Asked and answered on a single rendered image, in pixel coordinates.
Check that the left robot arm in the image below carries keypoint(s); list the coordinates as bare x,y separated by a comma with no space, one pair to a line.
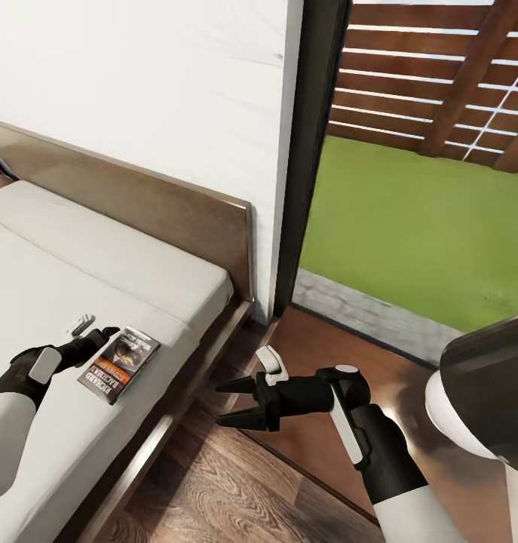
24,386

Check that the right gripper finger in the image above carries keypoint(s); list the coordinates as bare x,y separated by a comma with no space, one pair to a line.
257,418
243,385

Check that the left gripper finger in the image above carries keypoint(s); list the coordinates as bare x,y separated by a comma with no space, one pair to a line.
109,331

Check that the hardback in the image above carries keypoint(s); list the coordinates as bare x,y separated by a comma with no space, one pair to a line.
114,370

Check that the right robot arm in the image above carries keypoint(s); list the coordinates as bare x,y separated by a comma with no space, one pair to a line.
407,508

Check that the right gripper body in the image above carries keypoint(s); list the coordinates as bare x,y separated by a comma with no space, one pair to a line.
287,398

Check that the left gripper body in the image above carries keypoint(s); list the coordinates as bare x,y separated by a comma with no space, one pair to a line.
89,346

